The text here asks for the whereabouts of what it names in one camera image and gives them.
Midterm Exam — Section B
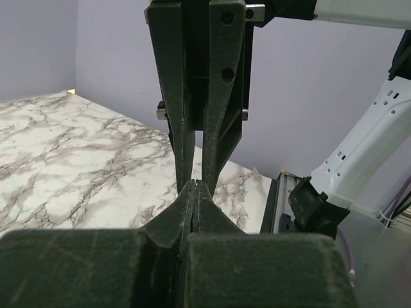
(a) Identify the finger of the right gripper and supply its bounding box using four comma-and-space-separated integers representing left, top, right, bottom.
146, 1, 195, 192
202, 1, 245, 193

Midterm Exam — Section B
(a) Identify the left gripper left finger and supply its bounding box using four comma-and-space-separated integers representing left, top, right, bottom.
1, 181, 195, 307

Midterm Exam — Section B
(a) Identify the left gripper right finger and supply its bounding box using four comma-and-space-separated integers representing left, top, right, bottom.
185, 181, 355, 307

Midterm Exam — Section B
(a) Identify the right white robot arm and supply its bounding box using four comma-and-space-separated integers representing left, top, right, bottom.
145, 1, 410, 237

